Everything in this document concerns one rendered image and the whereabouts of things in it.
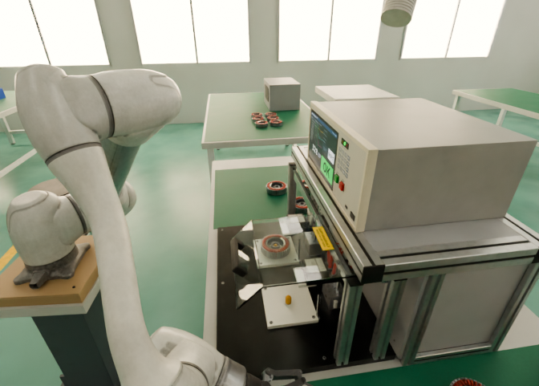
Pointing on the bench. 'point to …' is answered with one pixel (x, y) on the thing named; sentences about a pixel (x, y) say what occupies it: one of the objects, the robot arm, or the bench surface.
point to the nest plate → (273, 308)
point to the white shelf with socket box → (356, 92)
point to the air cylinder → (332, 294)
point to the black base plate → (306, 360)
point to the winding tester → (419, 163)
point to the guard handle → (237, 258)
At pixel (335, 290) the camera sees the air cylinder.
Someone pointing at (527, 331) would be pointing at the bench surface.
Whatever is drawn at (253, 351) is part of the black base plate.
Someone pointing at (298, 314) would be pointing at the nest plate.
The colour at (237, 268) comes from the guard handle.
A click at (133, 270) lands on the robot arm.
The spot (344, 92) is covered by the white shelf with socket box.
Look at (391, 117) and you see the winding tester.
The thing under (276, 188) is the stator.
